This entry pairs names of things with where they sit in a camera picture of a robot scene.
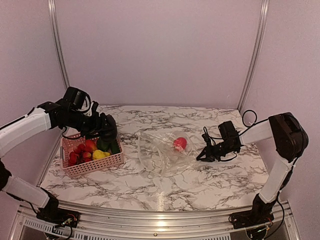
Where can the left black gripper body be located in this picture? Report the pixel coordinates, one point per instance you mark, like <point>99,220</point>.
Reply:
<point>88,126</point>

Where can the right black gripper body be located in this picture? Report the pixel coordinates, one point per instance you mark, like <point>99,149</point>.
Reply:
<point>222,150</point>

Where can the dark green fake avocado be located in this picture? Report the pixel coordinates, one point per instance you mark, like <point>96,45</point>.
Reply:
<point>103,145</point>

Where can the green fake cucumber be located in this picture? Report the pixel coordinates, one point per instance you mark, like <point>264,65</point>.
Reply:
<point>114,147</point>

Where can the yellow fake lemon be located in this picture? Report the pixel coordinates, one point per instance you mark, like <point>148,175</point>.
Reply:
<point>98,154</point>

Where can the red fake cherry tomato bunch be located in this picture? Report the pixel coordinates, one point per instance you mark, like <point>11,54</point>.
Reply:
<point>80,154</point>

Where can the red fake pepper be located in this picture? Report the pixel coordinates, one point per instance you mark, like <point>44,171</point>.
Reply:
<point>180,144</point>

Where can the clear zip top bag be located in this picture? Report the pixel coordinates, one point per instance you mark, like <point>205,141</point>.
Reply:
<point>157,155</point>

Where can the red orange fake mango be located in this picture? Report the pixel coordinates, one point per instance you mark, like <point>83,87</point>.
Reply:
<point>90,145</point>

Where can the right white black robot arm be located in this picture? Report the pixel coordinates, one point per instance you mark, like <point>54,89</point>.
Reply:
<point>290,141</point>

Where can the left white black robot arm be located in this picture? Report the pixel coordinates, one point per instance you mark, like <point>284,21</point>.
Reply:
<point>74,110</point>

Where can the pink perforated plastic basket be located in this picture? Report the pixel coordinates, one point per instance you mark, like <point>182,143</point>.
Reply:
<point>67,145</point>

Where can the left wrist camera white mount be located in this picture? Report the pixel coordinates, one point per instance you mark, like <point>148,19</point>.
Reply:
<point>92,109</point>

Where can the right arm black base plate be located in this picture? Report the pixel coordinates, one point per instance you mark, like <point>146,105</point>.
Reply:
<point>251,217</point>

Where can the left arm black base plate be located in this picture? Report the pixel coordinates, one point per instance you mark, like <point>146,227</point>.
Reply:
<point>59,216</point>

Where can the front aluminium rail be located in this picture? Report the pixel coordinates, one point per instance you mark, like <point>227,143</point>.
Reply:
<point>100,223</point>

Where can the left aluminium frame post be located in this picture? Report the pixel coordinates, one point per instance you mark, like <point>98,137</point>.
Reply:
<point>52,8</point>

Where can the aluminium frame post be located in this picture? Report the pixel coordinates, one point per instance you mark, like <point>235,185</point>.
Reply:
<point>261,27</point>
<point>52,8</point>

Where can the right aluminium frame post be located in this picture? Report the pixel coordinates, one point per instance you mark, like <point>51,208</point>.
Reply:
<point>261,27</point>

